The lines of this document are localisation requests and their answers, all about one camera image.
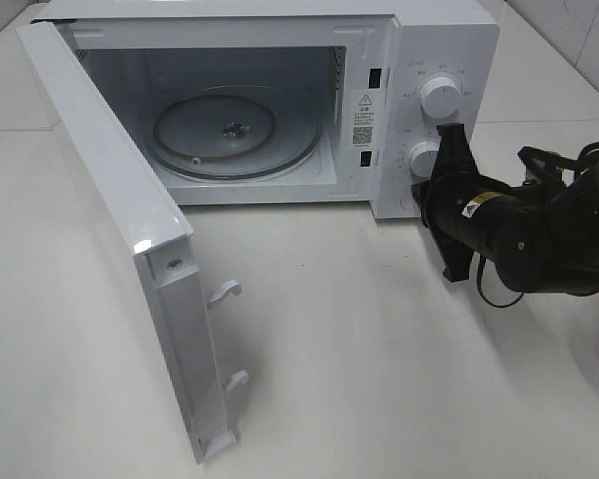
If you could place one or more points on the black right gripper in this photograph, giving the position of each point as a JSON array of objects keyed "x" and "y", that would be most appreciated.
[{"x": 465, "y": 213}]

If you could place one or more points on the round white door button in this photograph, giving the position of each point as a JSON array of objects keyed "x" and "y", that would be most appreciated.
[{"x": 406, "y": 201}]

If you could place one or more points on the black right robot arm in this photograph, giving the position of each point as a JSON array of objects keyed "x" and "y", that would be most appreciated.
[{"x": 542, "y": 236}]

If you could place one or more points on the lower white timer knob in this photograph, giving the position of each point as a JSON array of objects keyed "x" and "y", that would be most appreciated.
[{"x": 422, "y": 157}]

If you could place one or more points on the upper white power knob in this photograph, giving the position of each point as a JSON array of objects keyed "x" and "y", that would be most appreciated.
[{"x": 440, "y": 96}]

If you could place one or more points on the glass microwave turntable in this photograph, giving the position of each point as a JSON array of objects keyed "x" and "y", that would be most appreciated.
[{"x": 236, "y": 132}]

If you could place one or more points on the white microwave oven body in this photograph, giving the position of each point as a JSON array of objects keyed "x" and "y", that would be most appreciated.
[{"x": 361, "y": 62}]

